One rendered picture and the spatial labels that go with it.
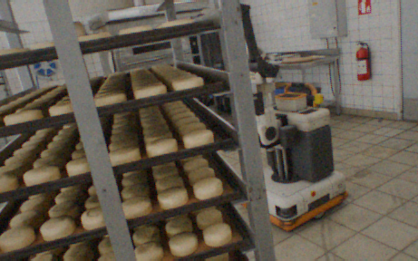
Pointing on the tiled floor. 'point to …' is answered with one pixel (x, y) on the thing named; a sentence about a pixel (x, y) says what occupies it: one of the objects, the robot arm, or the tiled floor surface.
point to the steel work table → (315, 66)
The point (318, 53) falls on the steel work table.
